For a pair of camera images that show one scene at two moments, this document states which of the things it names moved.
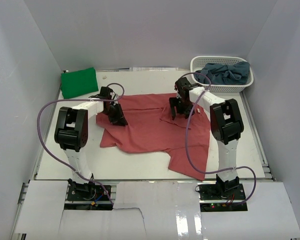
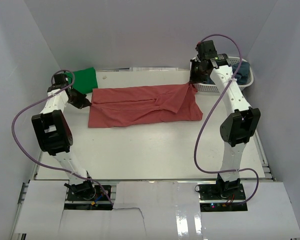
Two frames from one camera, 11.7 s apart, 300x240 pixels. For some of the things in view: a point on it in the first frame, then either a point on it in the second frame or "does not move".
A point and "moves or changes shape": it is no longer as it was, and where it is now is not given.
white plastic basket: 197,63 does not move
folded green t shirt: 77,83 does not move
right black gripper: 173,102 → 195,79
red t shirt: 151,127 moves or changes shape
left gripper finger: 116,115 → 86,103
